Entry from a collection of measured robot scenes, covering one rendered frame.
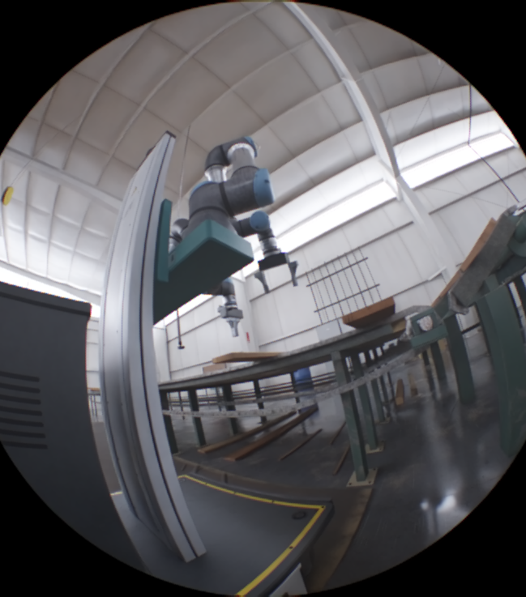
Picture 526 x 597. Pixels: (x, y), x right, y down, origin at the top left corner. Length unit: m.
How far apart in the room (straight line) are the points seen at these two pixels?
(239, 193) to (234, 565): 0.88
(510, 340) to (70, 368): 1.22
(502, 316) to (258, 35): 6.34
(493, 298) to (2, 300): 1.27
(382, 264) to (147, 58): 9.12
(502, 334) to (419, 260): 6.67
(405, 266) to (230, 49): 7.93
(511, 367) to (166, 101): 6.90
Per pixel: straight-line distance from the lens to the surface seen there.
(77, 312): 0.31
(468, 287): 1.02
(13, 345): 0.30
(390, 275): 7.39
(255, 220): 0.79
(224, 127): 6.48
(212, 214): 0.56
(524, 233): 1.23
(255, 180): 0.60
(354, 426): 1.17
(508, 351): 1.05
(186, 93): 6.31
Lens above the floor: 0.73
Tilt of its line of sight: 22 degrees up
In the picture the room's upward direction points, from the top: 12 degrees counter-clockwise
